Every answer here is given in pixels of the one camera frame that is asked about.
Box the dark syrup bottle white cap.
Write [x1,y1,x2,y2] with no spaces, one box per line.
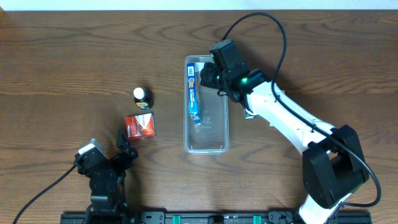
[133,87,153,110]

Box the long blue box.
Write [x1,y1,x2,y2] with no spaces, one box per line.
[186,63,201,124]

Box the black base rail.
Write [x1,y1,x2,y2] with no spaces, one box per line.
[60,208,373,224]

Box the white and green box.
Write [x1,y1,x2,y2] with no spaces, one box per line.
[269,90,285,127]

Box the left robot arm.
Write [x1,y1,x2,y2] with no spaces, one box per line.
[73,131,139,223]

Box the red Panadol box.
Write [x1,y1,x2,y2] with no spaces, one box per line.
[124,113,156,140]

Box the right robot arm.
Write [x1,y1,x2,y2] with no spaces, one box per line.
[199,62,372,223]

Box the clear plastic container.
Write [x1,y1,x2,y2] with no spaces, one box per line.
[183,55,229,155]

